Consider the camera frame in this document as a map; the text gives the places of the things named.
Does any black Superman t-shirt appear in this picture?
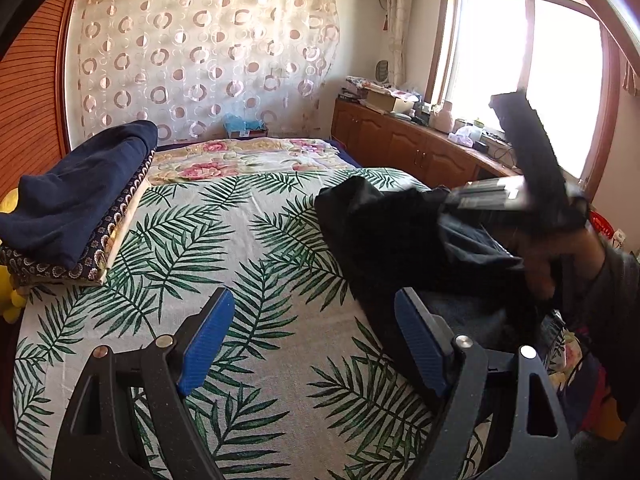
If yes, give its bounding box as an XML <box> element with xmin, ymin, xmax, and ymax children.
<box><xmin>314</xmin><ymin>176</ymin><xmax>562</xmax><ymax>364</ymax></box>

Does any folded navy clothes stack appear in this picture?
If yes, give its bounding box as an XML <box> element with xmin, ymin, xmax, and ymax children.
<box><xmin>1</xmin><ymin>120</ymin><xmax>157</xmax><ymax>282</ymax></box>

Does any person's right hand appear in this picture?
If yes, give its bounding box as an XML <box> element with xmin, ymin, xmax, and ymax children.
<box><xmin>494</xmin><ymin>228</ymin><xmax>605</xmax><ymax>304</ymax></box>

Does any pink bottle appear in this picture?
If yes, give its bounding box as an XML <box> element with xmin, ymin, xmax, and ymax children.
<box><xmin>433</xmin><ymin>101</ymin><xmax>454</xmax><ymax>134</ymax></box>

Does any yellow plush toy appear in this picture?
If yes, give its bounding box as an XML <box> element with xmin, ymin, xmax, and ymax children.
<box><xmin>0</xmin><ymin>188</ymin><xmax>26</xmax><ymax>324</ymax></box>

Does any long wooden cabinet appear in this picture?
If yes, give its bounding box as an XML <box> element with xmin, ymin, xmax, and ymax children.
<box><xmin>331</xmin><ymin>99</ymin><xmax>516</xmax><ymax>188</ymax></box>

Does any cardboard box on cabinet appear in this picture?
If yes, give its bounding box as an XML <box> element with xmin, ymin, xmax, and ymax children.
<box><xmin>364</xmin><ymin>89</ymin><xmax>419</xmax><ymax>114</ymax></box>

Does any floral and leaf bedspread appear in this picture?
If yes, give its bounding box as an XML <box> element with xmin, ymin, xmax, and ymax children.
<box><xmin>12</xmin><ymin>136</ymin><xmax>586</xmax><ymax>480</ymax></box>

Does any window side curtain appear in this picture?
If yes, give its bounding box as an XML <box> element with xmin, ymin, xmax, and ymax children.
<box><xmin>386</xmin><ymin>0</ymin><xmax>412</xmax><ymax>88</ymax></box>

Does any wooden louvered wardrobe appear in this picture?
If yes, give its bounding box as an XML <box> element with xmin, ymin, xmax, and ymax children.
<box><xmin>1</xmin><ymin>0</ymin><xmax>75</xmax><ymax>194</ymax></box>

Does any blue tissue box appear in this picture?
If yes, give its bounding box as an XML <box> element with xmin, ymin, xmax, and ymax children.
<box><xmin>222</xmin><ymin>114</ymin><xmax>268</xmax><ymax>139</ymax></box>

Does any circle patterned sheer curtain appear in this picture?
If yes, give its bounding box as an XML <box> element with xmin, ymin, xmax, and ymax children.
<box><xmin>66</xmin><ymin>0</ymin><xmax>341</xmax><ymax>145</ymax></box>

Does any window with wooden frame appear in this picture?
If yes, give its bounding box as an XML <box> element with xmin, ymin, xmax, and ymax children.
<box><xmin>425</xmin><ymin>0</ymin><xmax>622</xmax><ymax>197</ymax></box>

